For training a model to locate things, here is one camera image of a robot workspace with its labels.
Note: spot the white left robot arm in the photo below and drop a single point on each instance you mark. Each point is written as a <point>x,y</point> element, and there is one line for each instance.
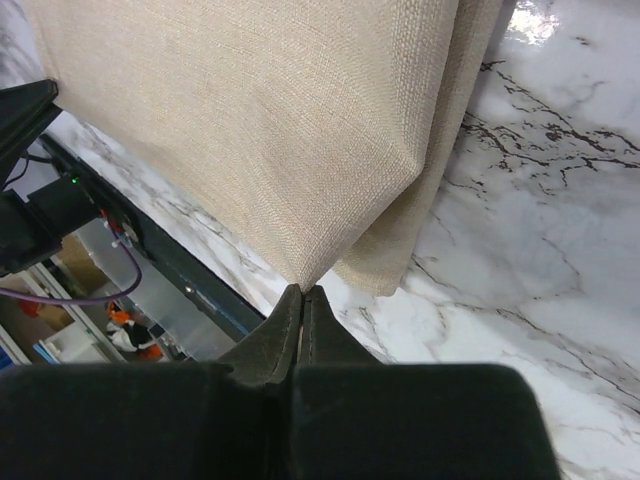
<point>33,227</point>

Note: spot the beige linen napkin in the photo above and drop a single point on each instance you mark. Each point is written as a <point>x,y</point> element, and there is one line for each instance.
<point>317,132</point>

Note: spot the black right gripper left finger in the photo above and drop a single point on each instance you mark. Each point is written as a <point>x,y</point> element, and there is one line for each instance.
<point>169,420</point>

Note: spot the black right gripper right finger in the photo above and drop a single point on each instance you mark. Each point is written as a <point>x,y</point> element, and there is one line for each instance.
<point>349,416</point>

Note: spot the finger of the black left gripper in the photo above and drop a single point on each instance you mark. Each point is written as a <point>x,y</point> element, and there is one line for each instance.
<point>26,111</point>

